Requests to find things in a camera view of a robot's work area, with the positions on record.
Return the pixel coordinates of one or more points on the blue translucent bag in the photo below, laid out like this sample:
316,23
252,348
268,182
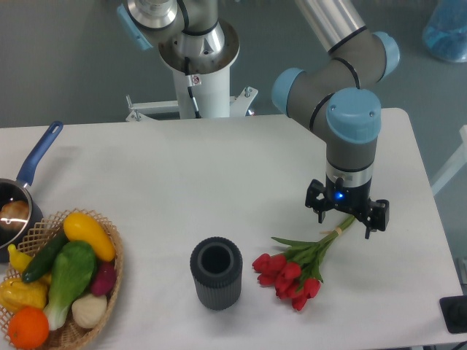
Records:
445,33

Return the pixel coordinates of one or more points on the yellow corn cob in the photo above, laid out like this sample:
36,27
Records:
16,295

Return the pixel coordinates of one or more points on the woven wicker basket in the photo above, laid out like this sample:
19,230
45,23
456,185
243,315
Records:
70,336

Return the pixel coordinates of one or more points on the yellow squash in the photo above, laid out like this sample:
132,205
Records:
82,227

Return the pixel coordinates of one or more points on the black device at edge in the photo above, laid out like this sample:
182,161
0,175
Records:
454,311

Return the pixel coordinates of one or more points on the small yellow gourd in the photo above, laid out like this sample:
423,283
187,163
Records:
18,260

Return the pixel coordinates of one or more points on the white garlic bulb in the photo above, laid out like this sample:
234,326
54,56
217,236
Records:
88,310

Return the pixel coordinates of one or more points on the orange fruit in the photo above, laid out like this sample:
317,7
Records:
28,328

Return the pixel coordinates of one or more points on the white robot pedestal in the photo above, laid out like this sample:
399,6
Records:
201,71

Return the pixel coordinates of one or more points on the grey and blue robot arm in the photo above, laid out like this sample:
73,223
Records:
334,103

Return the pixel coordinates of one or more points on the red tulip bouquet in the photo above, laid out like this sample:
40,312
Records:
295,273

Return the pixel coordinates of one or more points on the dark grey ribbed vase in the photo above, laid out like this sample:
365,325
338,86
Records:
216,266

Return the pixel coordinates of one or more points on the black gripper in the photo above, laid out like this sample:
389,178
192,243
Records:
348,192

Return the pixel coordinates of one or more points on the brown bread roll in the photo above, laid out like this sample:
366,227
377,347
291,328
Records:
14,215

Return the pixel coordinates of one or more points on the blue handled saucepan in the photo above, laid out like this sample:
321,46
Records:
17,190

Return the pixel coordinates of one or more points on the green bok choy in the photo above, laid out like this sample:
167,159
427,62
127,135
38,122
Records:
71,274

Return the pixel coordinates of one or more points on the green cucumber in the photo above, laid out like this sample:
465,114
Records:
44,258

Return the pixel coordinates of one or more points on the white frame bar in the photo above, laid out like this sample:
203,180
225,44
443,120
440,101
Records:
454,163

